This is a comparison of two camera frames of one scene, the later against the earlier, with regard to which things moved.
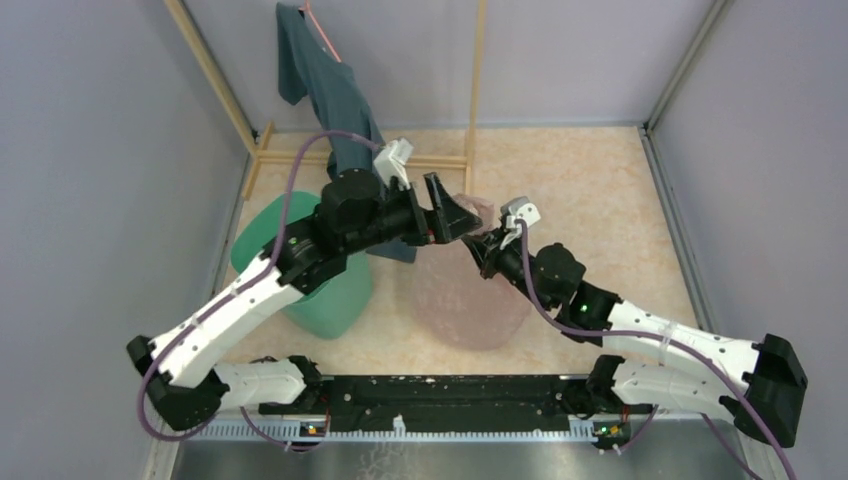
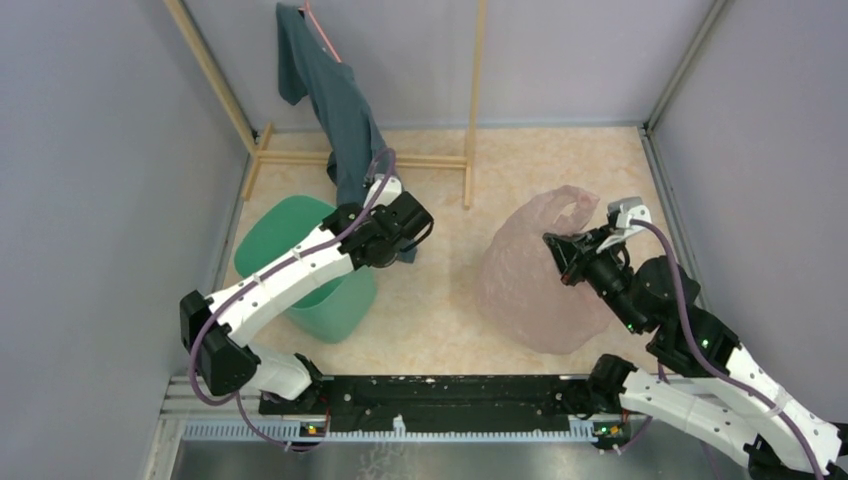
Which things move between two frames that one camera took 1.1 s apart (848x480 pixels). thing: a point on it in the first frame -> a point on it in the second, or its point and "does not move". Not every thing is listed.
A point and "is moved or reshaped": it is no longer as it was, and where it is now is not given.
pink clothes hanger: x=307 y=9 does not move
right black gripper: x=486 y=250 -> x=568 y=261
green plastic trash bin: x=336 y=311 does not move
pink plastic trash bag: x=456 y=300 is moved or reshaped
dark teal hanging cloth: x=306 y=63 does not move
